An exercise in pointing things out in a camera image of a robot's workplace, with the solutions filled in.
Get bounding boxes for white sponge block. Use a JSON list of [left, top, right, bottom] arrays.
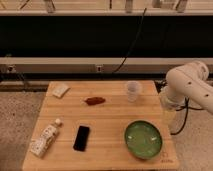
[[52, 84, 70, 98]]

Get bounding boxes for brown sausage-shaped object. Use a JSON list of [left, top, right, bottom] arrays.
[[85, 97, 105, 106]]

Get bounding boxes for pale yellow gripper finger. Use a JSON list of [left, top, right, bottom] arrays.
[[163, 110, 176, 128]]

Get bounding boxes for wooden table board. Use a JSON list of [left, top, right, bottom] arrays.
[[22, 81, 179, 171]]

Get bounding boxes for black hanging cable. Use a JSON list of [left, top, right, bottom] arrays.
[[111, 7, 148, 74]]

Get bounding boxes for clear plastic cup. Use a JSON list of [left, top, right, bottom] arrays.
[[125, 81, 142, 102]]

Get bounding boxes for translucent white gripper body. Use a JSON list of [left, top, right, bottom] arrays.
[[159, 87, 184, 110]]

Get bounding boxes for black smartphone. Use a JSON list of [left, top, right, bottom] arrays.
[[73, 126, 90, 151]]

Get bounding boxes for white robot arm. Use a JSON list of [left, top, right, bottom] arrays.
[[159, 61, 213, 114]]

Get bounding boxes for grey wall rail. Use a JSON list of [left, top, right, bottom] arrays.
[[0, 57, 213, 74]]

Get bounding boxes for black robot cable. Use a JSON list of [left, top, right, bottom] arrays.
[[155, 79, 205, 136]]

